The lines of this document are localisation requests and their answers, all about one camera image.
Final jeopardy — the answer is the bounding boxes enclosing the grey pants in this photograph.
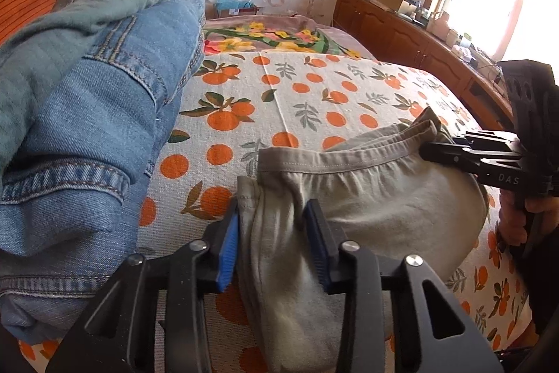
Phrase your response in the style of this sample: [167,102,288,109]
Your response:
[237,109,488,372]

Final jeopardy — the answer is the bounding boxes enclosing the dark sleeve forearm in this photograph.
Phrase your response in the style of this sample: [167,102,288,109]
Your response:
[510,215,558,336]

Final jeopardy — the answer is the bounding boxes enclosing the person's right hand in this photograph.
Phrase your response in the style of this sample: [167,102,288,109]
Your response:
[498,189,558,246]

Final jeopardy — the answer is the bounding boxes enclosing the white jug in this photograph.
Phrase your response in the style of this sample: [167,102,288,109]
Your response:
[426,10,450,42]

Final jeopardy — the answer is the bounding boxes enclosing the wooden sideboard cabinet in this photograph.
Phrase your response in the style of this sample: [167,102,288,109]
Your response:
[333,0,514,131]

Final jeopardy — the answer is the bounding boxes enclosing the blue denim jeans pile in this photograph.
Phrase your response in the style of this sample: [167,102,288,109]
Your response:
[1,0,205,345]

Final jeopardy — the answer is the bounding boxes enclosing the orange fruit print bedsheet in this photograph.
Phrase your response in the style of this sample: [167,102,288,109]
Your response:
[17,49,540,373]

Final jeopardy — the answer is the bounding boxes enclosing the floral blanket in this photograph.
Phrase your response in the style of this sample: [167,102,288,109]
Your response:
[203,15,374,60]

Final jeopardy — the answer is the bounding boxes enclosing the box with blue cloth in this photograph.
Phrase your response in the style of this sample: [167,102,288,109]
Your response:
[205,0,260,20]

